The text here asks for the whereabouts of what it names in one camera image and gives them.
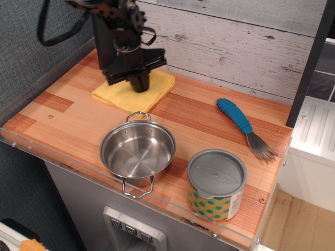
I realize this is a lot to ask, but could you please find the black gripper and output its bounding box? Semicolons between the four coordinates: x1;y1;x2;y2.
103;48;166;93

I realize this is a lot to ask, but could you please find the yellow rag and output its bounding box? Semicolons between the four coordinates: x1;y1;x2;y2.
91;69;176;115

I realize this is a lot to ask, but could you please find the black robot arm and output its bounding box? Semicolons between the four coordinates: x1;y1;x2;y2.
68;1;166;93

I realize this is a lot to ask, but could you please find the stainless steel pot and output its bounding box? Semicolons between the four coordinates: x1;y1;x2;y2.
99;111;176;199

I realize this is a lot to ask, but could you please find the toy can with grey lid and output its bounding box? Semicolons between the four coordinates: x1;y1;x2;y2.
187;149;248;222

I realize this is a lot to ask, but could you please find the silver water dispenser panel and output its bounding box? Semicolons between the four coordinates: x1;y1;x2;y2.
103;206;168;250

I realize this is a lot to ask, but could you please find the grey toy fridge cabinet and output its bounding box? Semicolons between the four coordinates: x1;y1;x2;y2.
46;162;254;250

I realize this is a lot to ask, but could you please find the white toy sink counter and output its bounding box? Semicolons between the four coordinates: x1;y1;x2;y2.
276;38;335;214

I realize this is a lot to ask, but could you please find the black and orange object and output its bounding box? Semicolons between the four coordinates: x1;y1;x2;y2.
1;219;48;250

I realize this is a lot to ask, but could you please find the dark left frame post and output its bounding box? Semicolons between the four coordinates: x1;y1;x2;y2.
91;14;117;70

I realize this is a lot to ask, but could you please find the dark frame post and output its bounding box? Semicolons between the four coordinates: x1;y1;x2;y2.
286;0;334;128
91;14;117;70

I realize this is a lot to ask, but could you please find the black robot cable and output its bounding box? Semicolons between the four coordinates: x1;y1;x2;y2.
36;0;92;47

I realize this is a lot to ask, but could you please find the blue handled fork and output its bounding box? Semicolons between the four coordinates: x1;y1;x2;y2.
216;98;278;162

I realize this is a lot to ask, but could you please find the dark right frame post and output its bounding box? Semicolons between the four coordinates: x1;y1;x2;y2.
286;0;334;128

